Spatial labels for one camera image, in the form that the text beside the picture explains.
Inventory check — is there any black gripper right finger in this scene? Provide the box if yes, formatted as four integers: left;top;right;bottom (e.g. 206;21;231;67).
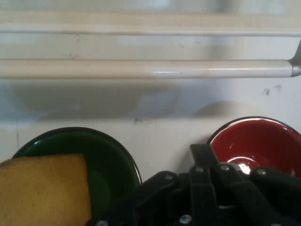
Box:
204;143;301;226

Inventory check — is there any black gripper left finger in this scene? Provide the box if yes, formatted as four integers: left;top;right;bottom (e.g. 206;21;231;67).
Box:
86;143;208;226

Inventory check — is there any red enamel bowl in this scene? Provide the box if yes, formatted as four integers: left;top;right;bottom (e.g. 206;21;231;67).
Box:
206;116;301;180

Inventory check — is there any dark green enamel bowl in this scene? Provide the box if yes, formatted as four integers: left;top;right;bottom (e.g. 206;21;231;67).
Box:
11;127;143;221

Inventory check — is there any yellow sponge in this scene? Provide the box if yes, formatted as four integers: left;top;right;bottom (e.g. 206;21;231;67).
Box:
0;153;93;226

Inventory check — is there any white cylindrical handle bar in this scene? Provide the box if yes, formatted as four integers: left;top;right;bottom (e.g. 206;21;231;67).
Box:
0;58;294;80

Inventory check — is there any grey metal handle bracket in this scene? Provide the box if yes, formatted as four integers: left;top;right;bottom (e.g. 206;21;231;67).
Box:
288;39;301;78

